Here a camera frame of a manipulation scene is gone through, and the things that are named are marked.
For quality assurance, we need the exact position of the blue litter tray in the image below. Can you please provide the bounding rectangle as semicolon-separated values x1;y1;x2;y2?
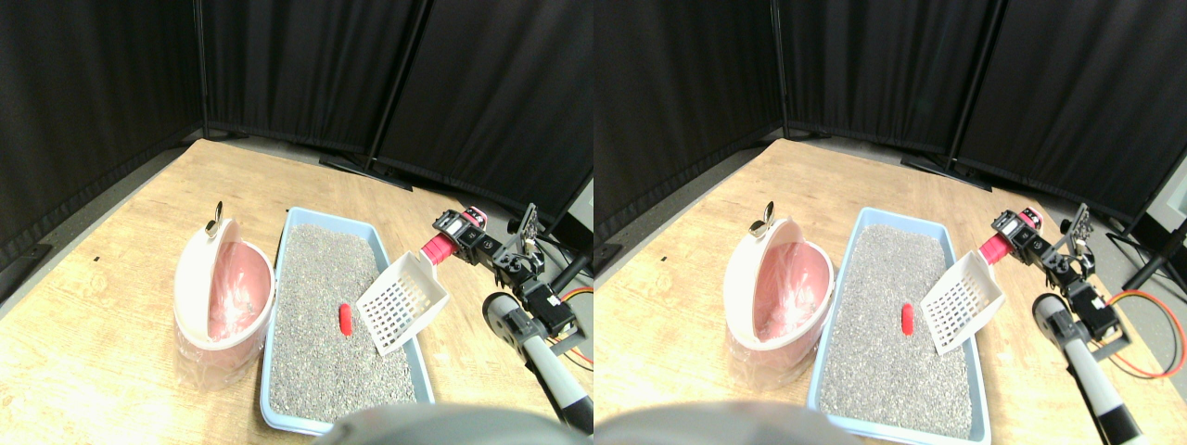
259;206;437;437
806;206;993;445

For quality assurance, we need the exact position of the white scoop with red handle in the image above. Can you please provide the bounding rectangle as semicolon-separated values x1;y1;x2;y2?
919;208;1046;357
355;206;490;357

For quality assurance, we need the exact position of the orange wire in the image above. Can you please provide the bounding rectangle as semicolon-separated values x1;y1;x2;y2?
555;287;594;364
1108;289;1187;380

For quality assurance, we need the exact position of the white bin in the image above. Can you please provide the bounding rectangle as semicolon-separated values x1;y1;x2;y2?
722;201;836;388
172;201;278;390

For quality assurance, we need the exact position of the black curtain stand pole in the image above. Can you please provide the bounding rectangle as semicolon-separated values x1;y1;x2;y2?
192;0;209;138
944;0;1012;170
369;0;434;170

